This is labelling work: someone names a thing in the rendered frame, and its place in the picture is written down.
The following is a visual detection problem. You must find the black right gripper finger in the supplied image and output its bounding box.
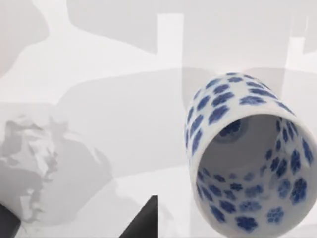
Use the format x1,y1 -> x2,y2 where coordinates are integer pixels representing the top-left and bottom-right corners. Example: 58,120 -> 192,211
118,195 -> 159,238

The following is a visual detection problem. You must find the white cup with blue flowers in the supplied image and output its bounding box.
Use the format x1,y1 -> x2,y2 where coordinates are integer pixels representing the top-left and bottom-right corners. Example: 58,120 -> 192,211
184,72 -> 315,238

